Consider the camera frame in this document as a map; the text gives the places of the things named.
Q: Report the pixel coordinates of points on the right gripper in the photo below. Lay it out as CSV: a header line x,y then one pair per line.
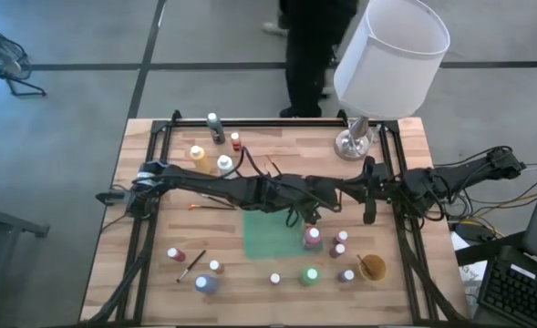
x,y
382,187

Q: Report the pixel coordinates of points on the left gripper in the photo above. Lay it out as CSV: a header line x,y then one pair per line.
x,y
313,191

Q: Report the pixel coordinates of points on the large red paint bottle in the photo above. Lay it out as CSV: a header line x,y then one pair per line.
x,y
312,238

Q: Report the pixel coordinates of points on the small pink paint bottle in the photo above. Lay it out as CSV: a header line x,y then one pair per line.
x,y
341,237

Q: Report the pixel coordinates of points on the small maroon paint bottle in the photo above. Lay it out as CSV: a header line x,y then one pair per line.
x,y
337,250

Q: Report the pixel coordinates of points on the long dark paintbrush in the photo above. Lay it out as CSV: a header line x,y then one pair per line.
x,y
273,165

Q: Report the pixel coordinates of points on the small purple paint bottle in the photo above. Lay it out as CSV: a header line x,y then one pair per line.
x,y
346,275

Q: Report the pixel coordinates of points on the amber plastic cup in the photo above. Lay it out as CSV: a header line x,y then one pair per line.
x,y
377,271

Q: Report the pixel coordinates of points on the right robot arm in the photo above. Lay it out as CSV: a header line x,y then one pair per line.
x,y
455,175

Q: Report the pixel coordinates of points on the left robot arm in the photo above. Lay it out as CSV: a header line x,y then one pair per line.
x,y
204,182

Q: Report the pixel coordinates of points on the large green paint bottle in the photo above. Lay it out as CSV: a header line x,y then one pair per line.
x,y
310,275

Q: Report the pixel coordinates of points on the large white paint bottle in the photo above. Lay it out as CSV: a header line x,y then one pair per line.
x,y
226,165

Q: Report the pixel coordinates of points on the small yellow paint bottle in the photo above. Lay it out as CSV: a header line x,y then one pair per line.
x,y
215,266

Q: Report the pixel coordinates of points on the large blue paint bottle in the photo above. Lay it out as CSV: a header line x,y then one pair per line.
x,y
205,283

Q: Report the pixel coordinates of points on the large yellow paint bottle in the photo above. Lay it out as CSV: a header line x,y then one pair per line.
x,y
199,159

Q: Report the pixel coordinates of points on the large grey paint bottle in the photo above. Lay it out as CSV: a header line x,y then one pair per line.
x,y
216,132

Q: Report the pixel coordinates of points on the teal translucent plastic bin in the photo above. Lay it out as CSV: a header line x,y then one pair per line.
x,y
268,237

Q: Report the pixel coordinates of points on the white-shaded table lamp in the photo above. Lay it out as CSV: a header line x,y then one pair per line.
x,y
386,68

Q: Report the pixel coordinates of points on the silver-ferruled paintbrush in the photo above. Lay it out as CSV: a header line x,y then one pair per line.
x,y
190,265

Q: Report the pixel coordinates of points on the person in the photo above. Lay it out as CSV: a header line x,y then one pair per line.
x,y
304,54

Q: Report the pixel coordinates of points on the white printed paper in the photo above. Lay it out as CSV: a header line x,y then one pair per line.
x,y
471,273

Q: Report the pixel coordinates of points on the black keyboard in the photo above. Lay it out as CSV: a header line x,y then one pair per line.
x,y
519,291

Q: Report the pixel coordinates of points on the grey metal side table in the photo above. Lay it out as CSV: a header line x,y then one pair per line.
x,y
3,223

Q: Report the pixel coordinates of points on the black floor fan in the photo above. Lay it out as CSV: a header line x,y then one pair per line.
x,y
1,54

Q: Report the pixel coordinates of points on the black aluminium table frame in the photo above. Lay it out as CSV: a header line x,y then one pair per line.
x,y
304,122

